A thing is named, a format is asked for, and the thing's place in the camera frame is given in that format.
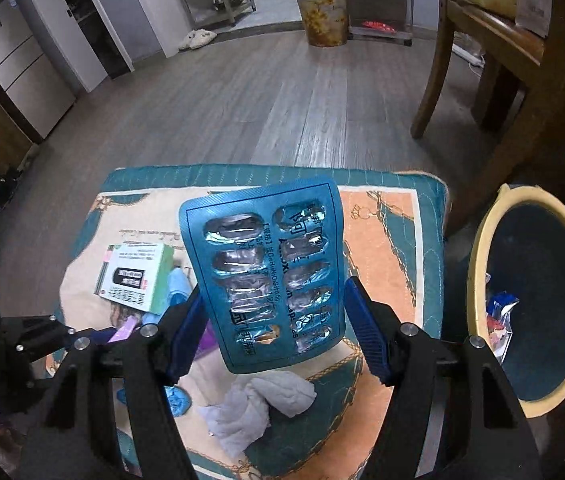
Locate teal patterned cushion mat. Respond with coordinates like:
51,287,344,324
60,165,449,479

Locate green white medicine box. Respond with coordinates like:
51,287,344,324
95,242,174,314

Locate blue pill blister pack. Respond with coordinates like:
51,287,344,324
178,177,345,374

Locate silver refrigerator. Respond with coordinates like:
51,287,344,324
0,0,74,141

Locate white slippers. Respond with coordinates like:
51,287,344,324
178,29,217,51

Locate white tissue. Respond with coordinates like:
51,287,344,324
198,370,317,458

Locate blue bin with cream rim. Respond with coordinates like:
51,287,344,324
466,184,565,418

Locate brown wooden chair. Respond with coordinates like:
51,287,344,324
411,0,565,235

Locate blue wrapper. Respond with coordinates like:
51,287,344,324
164,386,191,417

